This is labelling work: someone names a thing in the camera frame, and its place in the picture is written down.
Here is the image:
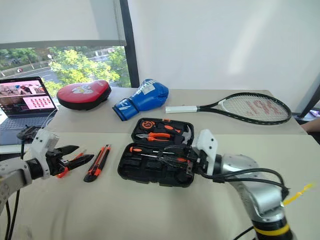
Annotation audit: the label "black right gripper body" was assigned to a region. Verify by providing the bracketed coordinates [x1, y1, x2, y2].
[184, 147, 209, 176]

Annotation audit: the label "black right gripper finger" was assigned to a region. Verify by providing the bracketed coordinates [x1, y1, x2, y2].
[163, 144, 193, 156]
[157, 156, 189, 168]

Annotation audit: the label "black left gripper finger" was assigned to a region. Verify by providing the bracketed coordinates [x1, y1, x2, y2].
[54, 144, 81, 159]
[66, 154, 96, 171]

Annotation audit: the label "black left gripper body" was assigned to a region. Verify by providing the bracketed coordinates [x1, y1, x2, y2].
[46, 148, 70, 176]

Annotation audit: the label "small orange black hand tool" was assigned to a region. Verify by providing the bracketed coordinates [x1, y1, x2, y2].
[56, 149, 87, 179]

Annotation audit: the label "black plastic tool case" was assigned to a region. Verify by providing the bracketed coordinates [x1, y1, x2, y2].
[117, 117, 199, 189]

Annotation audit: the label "orange black utility knife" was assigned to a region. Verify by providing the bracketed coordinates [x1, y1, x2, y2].
[83, 144, 112, 183]

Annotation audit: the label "steel claw hammer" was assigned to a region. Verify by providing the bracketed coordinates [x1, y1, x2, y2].
[179, 126, 195, 146]

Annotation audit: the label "orange black tape measure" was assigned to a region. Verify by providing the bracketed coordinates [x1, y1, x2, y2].
[140, 119, 157, 131]

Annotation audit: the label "orange black screwdriver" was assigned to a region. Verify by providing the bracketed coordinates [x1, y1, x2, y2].
[128, 146, 165, 158]

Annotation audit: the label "open grey laptop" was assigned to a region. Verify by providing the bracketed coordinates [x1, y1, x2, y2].
[0, 76, 59, 146]

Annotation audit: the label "red black focus pad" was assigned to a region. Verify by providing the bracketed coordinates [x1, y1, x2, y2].
[56, 79, 112, 111]

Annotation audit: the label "blue boxing glove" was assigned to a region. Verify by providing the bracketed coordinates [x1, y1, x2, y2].
[111, 78, 170, 122]

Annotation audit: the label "black tennis racket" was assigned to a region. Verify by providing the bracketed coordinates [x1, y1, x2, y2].
[164, 92, 293, 126]

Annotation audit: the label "white roller blind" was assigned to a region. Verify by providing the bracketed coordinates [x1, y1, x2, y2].
[0, 0, 128, 50]

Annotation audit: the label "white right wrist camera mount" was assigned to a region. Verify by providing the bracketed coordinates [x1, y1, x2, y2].
[191, 128, 219, 176]

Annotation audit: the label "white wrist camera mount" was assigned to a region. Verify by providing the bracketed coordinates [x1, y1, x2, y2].
[191, 128, 219, 176]
[30, 128, 60, 180]

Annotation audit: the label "orange handled pliers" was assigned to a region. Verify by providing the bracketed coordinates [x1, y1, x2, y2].
[135, 131, 176, 143]

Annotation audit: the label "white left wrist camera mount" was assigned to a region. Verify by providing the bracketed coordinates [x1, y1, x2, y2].
[30, 128, 60, 180]

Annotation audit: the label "thin white cable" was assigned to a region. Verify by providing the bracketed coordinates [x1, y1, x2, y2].
[39, 106, 60, 131]

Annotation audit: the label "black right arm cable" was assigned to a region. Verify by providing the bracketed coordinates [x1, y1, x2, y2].
[199, 167, 291, 199]

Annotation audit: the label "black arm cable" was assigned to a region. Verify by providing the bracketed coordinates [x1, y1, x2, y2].
[4, 188, 21, 240]
[199, 167, 291, 199]

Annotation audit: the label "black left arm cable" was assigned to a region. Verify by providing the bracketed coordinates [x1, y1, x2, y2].
[4, 188, 21, 240]

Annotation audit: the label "yellow cable tie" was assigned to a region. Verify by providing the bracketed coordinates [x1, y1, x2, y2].
[281, 183, 316, 207]

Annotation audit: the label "black window frame post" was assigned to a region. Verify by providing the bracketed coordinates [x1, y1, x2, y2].
[121, 0, 141, 89]

